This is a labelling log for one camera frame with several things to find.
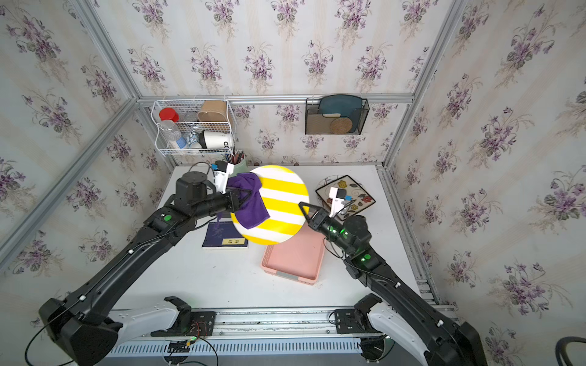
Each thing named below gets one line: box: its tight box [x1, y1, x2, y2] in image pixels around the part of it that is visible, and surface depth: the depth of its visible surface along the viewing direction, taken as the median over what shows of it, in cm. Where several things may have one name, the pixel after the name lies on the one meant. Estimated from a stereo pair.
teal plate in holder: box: [318, 94, 363, 133], surface depth 95 cm
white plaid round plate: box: [315, 174, 346, 192], surface depth 116 cm
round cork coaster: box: [329, 117, 353, 135], surface depth 98 cm
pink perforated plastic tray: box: [260, 224, 327, 286], surface depth 89 cm
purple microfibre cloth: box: [227, 172, 271, 230], surface depth 70 cm
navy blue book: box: [201, 221, 249, 249], surface depth 92 cm
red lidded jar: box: [158, 107, 180, 123], surface depth 93 cm
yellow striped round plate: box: [230, 164, 310, 246], surface depth 70 cm
